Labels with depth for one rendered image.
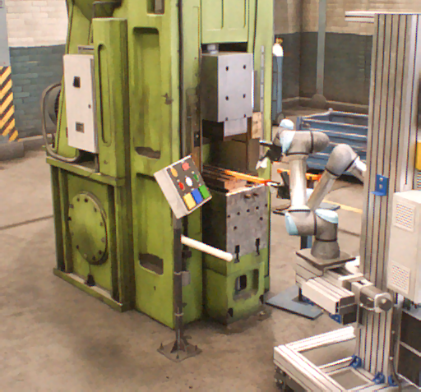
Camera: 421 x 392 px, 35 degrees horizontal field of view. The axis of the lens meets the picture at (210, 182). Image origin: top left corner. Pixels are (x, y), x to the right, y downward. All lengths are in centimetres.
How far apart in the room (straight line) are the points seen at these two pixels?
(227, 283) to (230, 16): 171
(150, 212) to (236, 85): 101
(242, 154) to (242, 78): 62
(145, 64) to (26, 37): 580
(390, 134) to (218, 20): 153
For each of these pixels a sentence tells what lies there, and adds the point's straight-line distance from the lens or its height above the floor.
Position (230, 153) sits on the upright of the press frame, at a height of 106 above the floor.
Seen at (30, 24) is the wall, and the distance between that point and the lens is 1003.
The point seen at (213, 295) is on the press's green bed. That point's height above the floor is 18.
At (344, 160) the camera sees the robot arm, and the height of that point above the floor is 124.
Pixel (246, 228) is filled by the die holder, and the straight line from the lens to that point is 440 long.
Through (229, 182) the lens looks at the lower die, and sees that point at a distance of 428.
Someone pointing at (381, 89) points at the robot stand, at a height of 168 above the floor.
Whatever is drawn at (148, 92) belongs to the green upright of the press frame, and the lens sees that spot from 431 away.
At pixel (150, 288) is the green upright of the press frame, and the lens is 460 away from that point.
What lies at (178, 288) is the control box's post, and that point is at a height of 43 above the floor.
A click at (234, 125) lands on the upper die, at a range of 424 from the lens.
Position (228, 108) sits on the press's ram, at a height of 144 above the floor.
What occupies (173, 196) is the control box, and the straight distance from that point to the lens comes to 371.
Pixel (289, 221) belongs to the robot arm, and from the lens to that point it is 341.
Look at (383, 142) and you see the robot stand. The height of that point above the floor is 144.
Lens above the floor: 209
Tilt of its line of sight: 15 degrees down
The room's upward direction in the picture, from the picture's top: straight up
